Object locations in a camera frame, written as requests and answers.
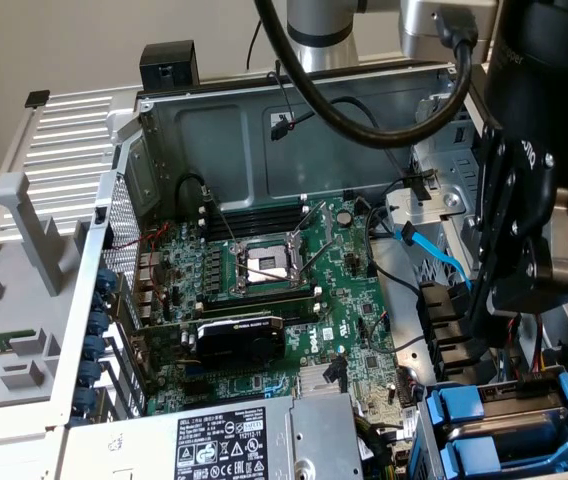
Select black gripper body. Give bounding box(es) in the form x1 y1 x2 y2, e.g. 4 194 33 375
483 0 568 236

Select blue SATA wire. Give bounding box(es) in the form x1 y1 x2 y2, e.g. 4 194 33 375
393 222 475 294

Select red yellow power wire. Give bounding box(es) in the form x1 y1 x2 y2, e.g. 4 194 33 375
506 312 565 401

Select hard disk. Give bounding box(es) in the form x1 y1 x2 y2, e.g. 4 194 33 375
423 367 568 444

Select blue disk caddy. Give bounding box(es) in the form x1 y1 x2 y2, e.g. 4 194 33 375
436 432 568 480

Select silver metal drive cage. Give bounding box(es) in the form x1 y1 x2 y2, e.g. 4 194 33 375
383 92 490 274

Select black plastic air shroud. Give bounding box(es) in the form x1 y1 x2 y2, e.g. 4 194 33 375
416 282 490 386

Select silver socket cover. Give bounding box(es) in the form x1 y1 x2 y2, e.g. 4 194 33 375
286 199 338 251

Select green motherboard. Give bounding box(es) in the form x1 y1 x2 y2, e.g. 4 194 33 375
133 194 418 441

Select open PC case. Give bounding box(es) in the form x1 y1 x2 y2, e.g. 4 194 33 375
43 52 568 480

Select blue drive caddy brackets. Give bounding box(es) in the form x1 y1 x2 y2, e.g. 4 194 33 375
408 364 568 480

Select black RAM slot bank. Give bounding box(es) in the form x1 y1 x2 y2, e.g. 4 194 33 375
196 192 313 239
196 284 325 324

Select CPU socket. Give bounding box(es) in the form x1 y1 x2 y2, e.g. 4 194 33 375
228 232 305 294

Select silver finned heat sink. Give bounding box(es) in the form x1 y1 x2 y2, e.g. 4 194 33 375
297 364 340 396

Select thin locking lever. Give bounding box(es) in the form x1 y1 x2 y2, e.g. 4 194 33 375
202 185 240 249

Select black graphics card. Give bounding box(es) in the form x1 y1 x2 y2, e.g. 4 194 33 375
131 312 286 374

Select silver power supply unit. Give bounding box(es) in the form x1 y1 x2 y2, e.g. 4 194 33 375
63 392 365 480

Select black block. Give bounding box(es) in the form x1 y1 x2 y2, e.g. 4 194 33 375
139 40 200 93

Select grey parts rack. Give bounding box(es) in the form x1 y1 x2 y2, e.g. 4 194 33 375
0 172 90 412

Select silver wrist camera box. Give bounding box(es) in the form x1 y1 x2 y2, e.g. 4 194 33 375
397 0 498 59

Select black wire with angled connector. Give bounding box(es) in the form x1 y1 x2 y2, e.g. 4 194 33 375
326 355 349 394

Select black wire with flat connector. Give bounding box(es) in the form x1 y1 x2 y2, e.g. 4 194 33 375
267 58 438 201

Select thin black cable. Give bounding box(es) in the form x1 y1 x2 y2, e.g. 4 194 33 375
245 23 264 71

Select thin red wire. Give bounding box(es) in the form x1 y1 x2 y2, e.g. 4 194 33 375
113 222 171 306

